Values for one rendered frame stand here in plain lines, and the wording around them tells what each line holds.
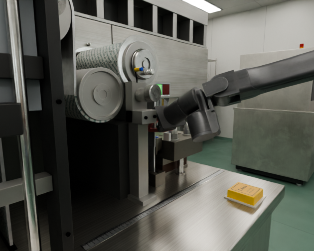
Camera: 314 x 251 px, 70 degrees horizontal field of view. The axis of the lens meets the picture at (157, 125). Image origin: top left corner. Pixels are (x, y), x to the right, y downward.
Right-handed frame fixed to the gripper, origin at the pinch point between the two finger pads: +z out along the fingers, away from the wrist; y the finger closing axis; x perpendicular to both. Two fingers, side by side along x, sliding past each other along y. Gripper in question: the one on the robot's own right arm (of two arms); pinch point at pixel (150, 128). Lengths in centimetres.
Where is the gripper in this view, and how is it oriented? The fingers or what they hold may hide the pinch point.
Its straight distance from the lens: 67.4
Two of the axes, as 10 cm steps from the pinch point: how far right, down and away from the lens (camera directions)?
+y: 6.8, -1.2, 7.3
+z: -6.4, 4.0, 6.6
